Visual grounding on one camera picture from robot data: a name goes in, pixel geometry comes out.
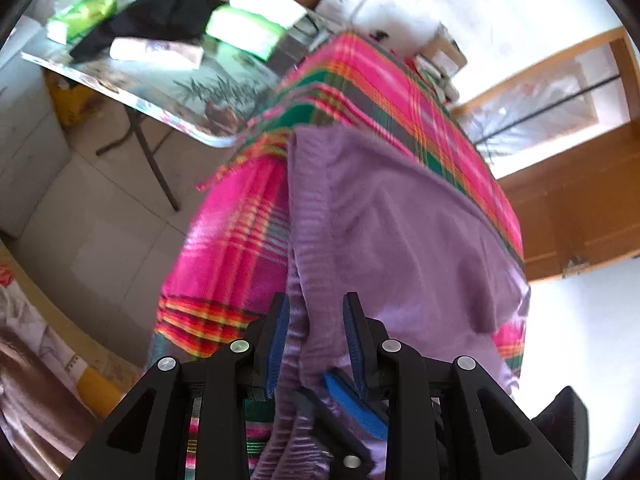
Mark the grey box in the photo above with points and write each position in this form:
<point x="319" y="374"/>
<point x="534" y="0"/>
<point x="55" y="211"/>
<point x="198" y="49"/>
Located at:
<point x="297" y="50"/>

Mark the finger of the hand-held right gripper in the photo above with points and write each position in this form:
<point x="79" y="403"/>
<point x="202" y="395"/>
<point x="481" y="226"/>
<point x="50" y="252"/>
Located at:
<point x="335" y="435"/>
<point x="357" y="405"/>

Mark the white drawer cabinet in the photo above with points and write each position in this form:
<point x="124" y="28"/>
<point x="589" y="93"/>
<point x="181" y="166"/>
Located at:
<point x="30" y="160"/>

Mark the black cloth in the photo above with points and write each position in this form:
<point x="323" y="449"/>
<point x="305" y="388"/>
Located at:
<point x="165" y="15"/>

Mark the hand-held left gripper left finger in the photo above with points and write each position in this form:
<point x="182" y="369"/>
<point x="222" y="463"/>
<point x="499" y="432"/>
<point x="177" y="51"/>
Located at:
<point x="277" y="345"/>

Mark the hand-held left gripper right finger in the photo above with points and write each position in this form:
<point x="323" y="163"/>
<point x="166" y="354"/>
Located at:
<point x="356" y="345"/>

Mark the green and white packet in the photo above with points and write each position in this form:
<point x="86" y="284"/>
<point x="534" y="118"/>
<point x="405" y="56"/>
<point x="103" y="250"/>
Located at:
<point x="85" y="12"/>

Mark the brown cardboard box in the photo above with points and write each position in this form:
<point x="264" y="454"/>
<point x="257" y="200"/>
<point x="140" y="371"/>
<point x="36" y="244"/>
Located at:
<point x="445" y="50"/>

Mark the white tube packet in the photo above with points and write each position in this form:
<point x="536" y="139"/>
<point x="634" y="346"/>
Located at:
<point x="155" y="52"/>

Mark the yellow box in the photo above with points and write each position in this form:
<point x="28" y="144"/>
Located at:
<point x="70" y="100"/>

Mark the purple sweater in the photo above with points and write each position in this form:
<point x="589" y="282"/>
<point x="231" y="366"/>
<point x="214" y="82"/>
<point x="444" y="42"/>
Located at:
<point x="390" y="230"/>

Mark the green tissue pack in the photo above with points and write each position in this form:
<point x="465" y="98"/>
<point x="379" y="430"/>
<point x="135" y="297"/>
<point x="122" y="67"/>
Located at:
<point x="245" y="30"/>

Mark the pink plaid blanket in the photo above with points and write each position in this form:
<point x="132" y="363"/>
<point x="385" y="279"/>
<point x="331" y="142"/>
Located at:
<point x="380" y="85"/>

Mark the folding table with printed top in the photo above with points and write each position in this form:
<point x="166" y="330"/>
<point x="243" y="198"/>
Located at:
<point x="200" y="90"/>

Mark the brown fuzzy blanket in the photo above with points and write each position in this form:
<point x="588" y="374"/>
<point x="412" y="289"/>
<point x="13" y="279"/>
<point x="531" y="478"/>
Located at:
<point x="35" y="400"/>

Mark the white cardboard box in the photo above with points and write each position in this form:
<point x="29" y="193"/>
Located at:
<point x="342" y="2"/>

